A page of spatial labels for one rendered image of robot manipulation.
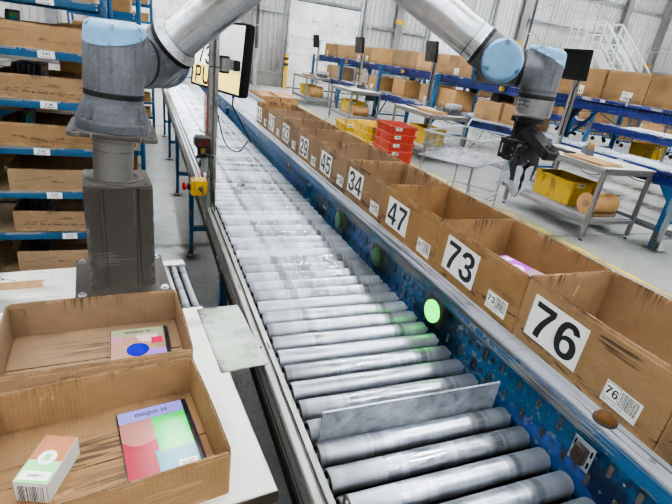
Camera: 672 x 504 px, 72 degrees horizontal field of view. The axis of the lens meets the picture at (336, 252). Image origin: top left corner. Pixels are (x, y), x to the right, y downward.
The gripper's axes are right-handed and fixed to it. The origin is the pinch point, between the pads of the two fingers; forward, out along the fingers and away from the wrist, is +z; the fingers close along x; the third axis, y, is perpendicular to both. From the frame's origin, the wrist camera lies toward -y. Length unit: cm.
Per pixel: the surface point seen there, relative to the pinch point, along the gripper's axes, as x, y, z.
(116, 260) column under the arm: 101, 44, 33
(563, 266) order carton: -19.9, -6.5, 21.0
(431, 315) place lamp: 16.5, 3.8, 39.2
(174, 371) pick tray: 91, -6, 37
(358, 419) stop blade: 56, -26, 42
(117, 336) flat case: 102, 17, 42
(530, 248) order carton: -20.6, 7.3, 21.1
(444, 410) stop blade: 33, -27, 44
